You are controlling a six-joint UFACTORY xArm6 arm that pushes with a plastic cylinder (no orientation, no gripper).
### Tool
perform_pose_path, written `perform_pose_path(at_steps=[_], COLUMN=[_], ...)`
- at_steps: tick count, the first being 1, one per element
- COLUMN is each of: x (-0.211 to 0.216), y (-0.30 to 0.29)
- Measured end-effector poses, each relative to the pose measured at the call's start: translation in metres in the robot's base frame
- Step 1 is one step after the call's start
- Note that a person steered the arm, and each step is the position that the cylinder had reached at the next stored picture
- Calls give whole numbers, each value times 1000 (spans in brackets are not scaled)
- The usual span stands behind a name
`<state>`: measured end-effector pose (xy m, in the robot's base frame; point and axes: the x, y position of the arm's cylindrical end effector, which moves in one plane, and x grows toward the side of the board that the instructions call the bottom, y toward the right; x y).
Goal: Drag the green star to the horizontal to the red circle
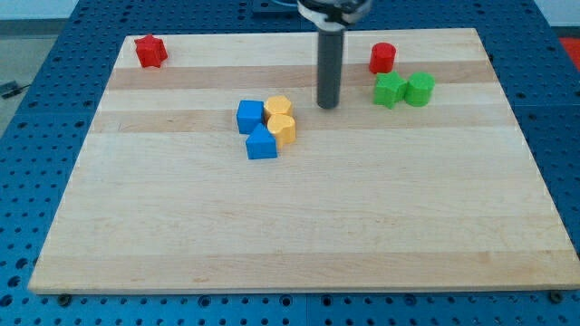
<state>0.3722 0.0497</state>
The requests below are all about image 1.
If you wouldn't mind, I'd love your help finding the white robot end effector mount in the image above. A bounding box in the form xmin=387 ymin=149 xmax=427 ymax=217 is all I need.
xmin=297 ymin=0 xmax=372 ymax=32

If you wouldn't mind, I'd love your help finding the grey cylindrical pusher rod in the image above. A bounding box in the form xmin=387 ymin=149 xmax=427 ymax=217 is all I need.
xmin=316 ymin=29 xmax=344 ymax=110

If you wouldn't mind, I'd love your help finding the green star block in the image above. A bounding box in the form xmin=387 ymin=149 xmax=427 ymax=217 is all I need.
xmin=373 ymin=71 xmax=408 ymax=109

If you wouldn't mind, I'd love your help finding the red star block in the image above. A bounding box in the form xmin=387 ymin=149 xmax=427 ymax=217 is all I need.
xmin=134 ymin=34 xmax=169 ymax=68

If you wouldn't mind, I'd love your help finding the red cylinder block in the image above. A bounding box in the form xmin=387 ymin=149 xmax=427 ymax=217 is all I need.
xmin=369 ymin=43 xmax=397 ymax=73

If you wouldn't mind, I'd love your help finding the yellow hexagon block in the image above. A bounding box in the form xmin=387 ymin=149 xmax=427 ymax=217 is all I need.
xmin=264 ymin=95 xmax=293 ymax=121

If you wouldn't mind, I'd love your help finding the yellow heart block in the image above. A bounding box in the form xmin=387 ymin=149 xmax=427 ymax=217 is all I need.
xmin=266 ymin=114 xmax=296 ymax=149

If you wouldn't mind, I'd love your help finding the green cylinder block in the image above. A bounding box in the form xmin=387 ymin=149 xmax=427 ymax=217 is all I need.
xmin=404 ymin=72 xmax=435 ymax=107

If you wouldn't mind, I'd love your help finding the blue cube block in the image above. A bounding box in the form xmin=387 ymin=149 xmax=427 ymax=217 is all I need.
xmin=236 ymin=100 xmax=264 ymax=134

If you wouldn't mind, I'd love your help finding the blue triangle block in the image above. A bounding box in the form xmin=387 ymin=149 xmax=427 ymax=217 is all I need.
xmin=246 ymin=124 xmax=277 ymax=159

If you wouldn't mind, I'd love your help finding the wooden board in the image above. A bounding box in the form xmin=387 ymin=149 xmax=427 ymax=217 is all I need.
xmin=29 ymin=28 xmax=579 ymax=294

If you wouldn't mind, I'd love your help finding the black device on floor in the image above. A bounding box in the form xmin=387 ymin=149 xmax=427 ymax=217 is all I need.
xmin=0 ymin=81 xmax=23 ymax=99

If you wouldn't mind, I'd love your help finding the blue base plate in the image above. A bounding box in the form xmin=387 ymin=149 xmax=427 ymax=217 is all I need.
xmin=251 ymin=0 xmax=298 ymax=18

